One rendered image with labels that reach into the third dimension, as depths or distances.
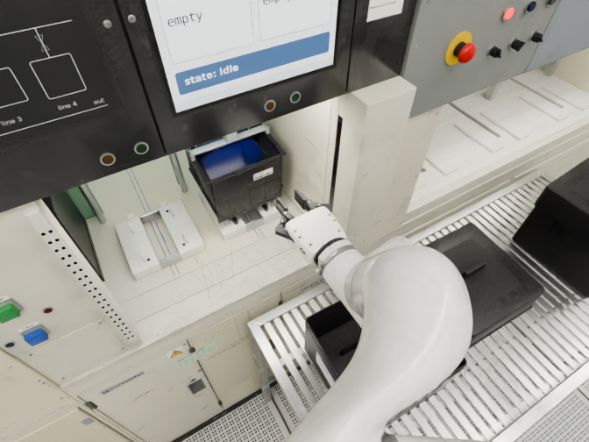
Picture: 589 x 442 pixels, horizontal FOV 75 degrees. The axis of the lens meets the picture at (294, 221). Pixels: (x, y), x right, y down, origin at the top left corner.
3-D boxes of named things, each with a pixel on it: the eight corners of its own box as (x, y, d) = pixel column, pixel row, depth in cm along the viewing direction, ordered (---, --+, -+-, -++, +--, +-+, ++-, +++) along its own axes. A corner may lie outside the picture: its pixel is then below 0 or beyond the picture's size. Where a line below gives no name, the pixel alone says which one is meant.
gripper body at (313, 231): (311, 278, 76) (282, 238, 82) (352, 255, 79) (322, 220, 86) (312, 256, 70) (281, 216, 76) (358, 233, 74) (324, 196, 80)
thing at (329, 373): (301, 345, 107) (302, 317, 94) (382, 302, 116) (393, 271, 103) (358, 445, 92) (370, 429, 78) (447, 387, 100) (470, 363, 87)
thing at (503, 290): (459, 354, 106) (477, 335, 96) (392, 274, 122) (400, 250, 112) (533, 307, 115) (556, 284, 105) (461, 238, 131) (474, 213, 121)
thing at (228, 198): (216, 233, 115) (197, 156, 90) (189, 188, 125) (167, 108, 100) (286, 203, 123) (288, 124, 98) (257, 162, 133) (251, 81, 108)
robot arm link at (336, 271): (358, 238, 70) (317, 268, 70) (407, 294, 63) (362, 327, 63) (364, 257, 77) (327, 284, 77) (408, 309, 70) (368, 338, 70)
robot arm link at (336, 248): (319, 286, 75) (310, 274, 77) (355, 266, 78) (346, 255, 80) (321, 262, 69) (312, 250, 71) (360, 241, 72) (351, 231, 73)
